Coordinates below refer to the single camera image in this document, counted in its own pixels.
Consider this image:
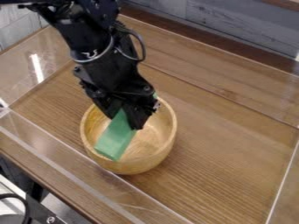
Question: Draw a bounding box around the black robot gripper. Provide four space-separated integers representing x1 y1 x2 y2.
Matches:
70 43 157 130

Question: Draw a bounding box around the green rectangular block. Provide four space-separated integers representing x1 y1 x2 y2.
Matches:
93 92 158 162

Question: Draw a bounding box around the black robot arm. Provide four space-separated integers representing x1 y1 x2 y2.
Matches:
17 0 157 130

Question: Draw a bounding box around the brown wooden bowl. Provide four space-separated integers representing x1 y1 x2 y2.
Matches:
78 97 177 175

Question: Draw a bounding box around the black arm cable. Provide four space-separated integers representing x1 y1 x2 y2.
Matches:
114 24 146 63

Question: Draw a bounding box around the clear acrylic tray enclosure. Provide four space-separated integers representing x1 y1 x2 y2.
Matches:
0 14 299 224

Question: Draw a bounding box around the black cable on floor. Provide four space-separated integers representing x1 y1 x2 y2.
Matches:
0 192 33 224

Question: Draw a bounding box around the black metal table bracket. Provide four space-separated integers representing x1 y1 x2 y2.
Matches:
26 199 68 224

